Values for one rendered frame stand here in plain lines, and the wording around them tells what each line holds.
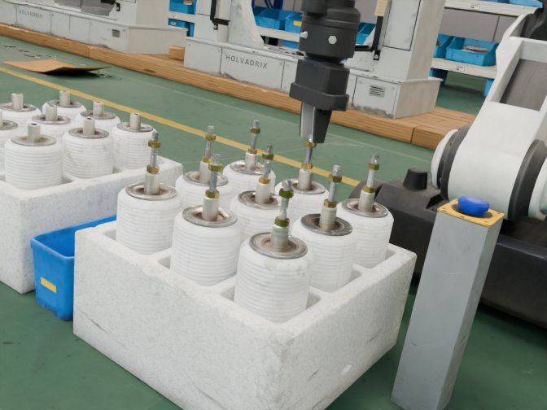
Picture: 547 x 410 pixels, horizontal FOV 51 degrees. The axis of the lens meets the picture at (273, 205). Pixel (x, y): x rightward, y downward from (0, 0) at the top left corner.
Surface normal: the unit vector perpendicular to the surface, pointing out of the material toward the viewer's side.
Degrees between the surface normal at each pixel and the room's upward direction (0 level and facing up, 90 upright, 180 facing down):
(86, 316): 90
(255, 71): 90
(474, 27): 90
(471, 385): 0
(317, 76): 90
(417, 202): 45
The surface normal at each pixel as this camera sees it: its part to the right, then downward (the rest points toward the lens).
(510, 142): -0.25, -0.62
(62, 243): 0.80, 0.27
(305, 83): -0.86, 0.06
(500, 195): -0.60, 0.40
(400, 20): -0.58, 0.20
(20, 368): 0.14, -0.93
